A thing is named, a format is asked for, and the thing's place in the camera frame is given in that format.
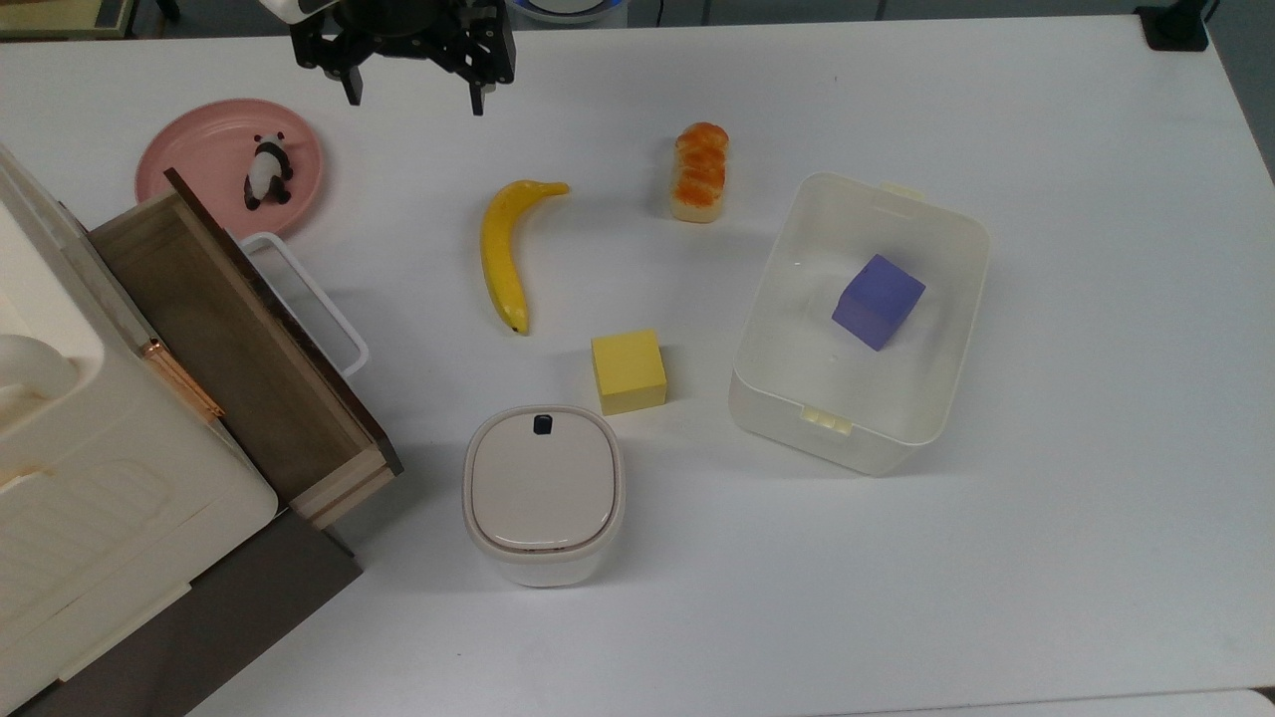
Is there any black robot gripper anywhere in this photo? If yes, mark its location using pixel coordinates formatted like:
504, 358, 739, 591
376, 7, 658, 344
291, 0, 517, 117

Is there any pink plate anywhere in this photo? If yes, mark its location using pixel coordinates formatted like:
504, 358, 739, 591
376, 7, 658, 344
135, 99, 326, 240

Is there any black camera pole stand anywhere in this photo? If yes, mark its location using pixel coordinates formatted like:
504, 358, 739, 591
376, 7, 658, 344
1135, 0, 1218, 52

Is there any white drawer handle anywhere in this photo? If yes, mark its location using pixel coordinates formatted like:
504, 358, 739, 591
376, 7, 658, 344
239, 232, 371, 377

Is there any rose gold metal handle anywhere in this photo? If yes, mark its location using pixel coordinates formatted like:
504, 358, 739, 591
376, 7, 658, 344
144, 340, 226, 421

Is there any beige lidded trash can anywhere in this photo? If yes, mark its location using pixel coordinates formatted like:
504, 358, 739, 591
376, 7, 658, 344
462, 404, 627, 589

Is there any round white blue device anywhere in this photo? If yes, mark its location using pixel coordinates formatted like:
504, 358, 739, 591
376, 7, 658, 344
506, 0, 631, 27

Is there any white plastic storage box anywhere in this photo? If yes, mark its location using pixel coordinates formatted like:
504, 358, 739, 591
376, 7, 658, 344
728, 171, 991, 476

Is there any orange glazed toy bread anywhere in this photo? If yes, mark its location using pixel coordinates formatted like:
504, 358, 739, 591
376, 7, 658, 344
669, 121, 730, 224

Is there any purple cube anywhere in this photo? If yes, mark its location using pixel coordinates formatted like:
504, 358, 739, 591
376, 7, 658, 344
832, 253, 926, 352

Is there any yellow cube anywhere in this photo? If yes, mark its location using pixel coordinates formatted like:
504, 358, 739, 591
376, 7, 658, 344
591, 330, 668, 416

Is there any black white panda figurine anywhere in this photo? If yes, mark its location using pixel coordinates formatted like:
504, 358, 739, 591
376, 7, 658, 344
243, 131, 295, 211

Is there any cream plastic cabinet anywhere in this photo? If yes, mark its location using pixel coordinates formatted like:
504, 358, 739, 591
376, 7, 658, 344
0, 144, 280, 713

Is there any dark brown wooden drawer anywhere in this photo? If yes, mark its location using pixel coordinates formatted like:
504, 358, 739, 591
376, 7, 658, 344
88, 167, 404, 531

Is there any dark brown cabinet base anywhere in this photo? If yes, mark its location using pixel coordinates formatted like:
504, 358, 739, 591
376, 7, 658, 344
10, 508, 365, 717

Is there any yellow toy banana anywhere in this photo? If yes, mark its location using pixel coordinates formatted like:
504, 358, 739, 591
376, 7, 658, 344
480, 179, 572, 336

